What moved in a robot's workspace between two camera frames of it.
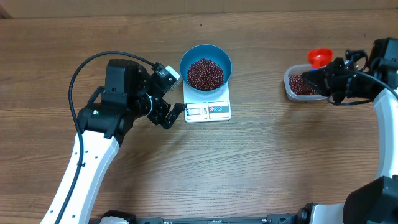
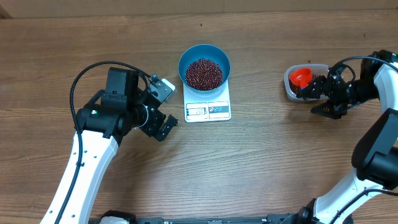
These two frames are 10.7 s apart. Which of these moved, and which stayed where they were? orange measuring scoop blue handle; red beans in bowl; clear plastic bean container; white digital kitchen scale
Moved: orange measuring scoop blue handle
Stayed: clear plastic bean container; red beans in bowl; white digital kitchen scale
